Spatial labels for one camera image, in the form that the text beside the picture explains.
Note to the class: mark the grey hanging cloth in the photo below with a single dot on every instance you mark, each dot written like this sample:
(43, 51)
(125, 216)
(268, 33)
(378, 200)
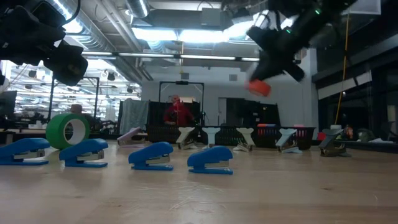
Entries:
(133, 112)

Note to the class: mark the black gantry frame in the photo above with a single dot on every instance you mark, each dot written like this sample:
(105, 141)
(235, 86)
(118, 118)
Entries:
(74, 77)
(182, 82)

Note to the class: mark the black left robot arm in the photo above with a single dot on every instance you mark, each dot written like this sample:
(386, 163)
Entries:
(18, 3)

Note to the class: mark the pink tape roll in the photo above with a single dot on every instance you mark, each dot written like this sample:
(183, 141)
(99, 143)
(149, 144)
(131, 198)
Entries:
(298, 125)

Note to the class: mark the white cloth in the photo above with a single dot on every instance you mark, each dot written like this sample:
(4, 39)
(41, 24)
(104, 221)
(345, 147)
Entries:
(381, 140)

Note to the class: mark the dark grey staple remover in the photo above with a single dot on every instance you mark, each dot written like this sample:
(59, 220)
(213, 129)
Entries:
(330, 137)

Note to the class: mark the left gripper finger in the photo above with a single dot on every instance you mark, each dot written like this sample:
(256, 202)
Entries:
(66, 63)

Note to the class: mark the black desk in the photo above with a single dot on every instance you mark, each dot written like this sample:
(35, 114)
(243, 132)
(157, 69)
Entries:
(367, 145)

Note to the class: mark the silver ventilation duct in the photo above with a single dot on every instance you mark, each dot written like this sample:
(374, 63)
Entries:
(102, 34)

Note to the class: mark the black plastic mesh basket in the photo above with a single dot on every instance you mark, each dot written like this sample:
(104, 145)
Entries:
(228, 137)
(306, 138)
(161, 133)

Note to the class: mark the dark bag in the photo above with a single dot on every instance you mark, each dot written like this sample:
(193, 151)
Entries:
(365, 134)

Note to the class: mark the black monitor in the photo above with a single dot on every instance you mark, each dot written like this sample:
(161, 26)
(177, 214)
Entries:
(7, 102)

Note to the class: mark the ceiling tube light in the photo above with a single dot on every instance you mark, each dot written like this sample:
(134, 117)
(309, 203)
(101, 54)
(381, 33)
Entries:
(99, 53)
(146, 55)
(207, 57)
(249, 59)

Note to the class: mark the light blue staple remover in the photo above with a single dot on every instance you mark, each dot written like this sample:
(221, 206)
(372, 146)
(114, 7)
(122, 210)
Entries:
(286, 135)
(211, 133)

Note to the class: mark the lavender staple remover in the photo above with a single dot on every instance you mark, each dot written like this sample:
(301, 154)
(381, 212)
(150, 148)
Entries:
(129, 135)

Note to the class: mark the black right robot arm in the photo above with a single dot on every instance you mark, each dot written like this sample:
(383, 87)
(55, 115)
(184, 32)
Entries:
(326, 9)

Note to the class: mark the red tape roll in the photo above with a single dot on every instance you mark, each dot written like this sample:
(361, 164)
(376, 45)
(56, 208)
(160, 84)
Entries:
(262, 125)

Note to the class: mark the orange tape roll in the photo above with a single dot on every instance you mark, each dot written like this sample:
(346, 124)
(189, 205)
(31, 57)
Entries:
(259, 88)

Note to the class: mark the blue stapler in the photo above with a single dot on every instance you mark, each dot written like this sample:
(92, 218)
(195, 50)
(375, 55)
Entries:
(211, 154)
(23, 146)
(151, 151)
(84, 146)

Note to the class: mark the green tape roll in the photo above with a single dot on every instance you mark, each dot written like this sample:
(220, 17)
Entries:
(54, 130)

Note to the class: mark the black cabinet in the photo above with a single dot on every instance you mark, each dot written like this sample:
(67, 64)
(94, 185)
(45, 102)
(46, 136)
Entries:
(248, 112)

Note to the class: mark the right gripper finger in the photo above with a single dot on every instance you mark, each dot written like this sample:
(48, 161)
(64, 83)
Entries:
(295, 73)
(265, 71)

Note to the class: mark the person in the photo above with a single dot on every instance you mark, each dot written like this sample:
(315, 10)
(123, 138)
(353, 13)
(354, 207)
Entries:
(76, 109)
(178, 113)

